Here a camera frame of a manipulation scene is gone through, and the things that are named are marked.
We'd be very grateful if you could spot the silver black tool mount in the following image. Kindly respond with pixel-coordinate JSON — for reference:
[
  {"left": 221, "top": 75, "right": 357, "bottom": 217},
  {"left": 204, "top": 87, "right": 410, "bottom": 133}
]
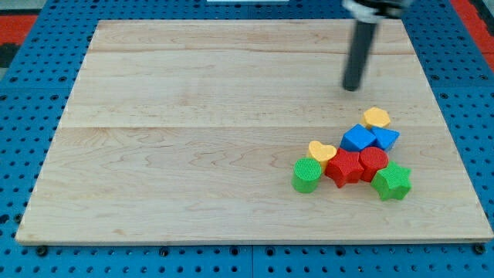
[{"left": 341, "top": 0, "right": 410, "bottom": 23}]

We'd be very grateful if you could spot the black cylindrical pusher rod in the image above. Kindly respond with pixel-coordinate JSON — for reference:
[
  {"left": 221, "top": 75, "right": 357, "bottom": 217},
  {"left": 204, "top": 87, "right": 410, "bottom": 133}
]
[{"left": 342, "top": 20, "right": 377, "bottom": 91}]

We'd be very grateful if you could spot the yellow hexagon block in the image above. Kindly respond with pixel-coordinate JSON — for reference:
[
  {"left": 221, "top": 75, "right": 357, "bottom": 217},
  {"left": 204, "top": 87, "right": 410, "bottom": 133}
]
[{"left": 360, "top": 107, "right": 391, "bottom": 129}]

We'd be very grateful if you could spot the blue cube block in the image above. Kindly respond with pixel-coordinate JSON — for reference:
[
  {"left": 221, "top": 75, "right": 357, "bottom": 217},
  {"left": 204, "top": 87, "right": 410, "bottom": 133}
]
[{"left": 340, "top": 124, "right": 377, "bottom": 152}]

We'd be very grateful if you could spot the blue triangle block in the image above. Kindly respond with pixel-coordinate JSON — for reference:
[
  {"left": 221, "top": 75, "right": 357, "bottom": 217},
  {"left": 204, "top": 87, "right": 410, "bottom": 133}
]
[{"left": 370, "top": 127, "right": 400, "bottom": 152}]

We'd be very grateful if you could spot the red cylinder block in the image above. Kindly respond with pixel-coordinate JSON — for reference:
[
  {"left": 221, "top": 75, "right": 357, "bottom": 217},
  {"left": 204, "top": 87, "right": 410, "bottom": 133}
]
[{"left": 359, "top": 147, "right": 389, "bottom": 182}]

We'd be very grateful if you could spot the yellow heart block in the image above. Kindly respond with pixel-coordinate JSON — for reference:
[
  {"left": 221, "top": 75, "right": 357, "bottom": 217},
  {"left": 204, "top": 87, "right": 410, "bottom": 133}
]
[{"left": 306, "top": 141, "right": 337, "bottom": 172}]

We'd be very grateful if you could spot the red star block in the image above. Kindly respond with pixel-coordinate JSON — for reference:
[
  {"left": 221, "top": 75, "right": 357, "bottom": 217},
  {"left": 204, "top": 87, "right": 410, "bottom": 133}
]
[{"left": 324, "top": 148, "right": 364, "bottom": 188}]

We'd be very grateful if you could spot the green cylinder block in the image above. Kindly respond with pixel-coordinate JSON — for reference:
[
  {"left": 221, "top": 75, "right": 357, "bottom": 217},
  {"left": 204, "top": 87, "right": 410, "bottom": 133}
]
[{"left": 291, "top": 158, "right": 322, "bottom": 193}]

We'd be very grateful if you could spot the green star block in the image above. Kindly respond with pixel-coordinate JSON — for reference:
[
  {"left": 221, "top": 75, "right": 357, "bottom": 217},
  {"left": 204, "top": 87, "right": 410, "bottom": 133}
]
[{"left": 370, "top": 161, "right": 411, "bottom": 201}]

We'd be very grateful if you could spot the light wooden board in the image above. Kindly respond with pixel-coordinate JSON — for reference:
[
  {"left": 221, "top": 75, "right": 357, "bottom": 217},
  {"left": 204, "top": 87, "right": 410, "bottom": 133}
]
[{"left": 15, "top": 19, "right": 493, "bottom": 246}]

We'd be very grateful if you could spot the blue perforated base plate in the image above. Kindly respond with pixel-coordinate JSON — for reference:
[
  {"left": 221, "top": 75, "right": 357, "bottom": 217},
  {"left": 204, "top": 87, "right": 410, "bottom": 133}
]
[{"left": 1, "top": 0, "right": 493, "bottom": 277}]

